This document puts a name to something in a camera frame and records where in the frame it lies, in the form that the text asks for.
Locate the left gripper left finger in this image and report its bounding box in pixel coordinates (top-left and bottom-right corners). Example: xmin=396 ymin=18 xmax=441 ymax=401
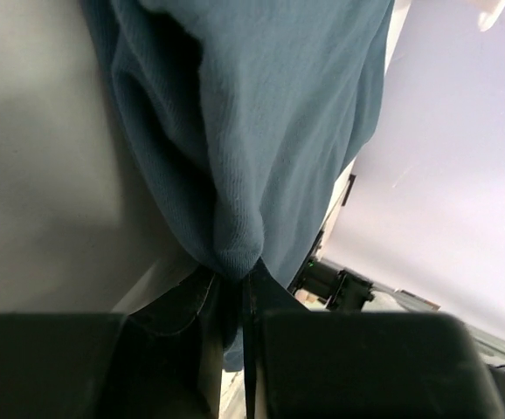
xmin=103 ymin=268 xmax=223 ymax=418

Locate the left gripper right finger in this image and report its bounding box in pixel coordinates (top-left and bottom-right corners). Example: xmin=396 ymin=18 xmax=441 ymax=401
xmin=241 ymin=258 xmax=309 ymax=418

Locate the blue-grey t shirt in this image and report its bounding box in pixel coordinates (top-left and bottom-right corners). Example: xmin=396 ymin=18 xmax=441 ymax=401
xmin=80 ymin=0 xmax=396 ymax=372

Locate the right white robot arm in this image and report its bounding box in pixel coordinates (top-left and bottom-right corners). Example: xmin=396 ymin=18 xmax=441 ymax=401
xmin=287 ymin=258 xmax=374 ymax=313

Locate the aluminium table edge rail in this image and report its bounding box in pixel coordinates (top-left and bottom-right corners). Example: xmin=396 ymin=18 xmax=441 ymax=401
xmin=287 ymin=168 xmax=356 ymax=295

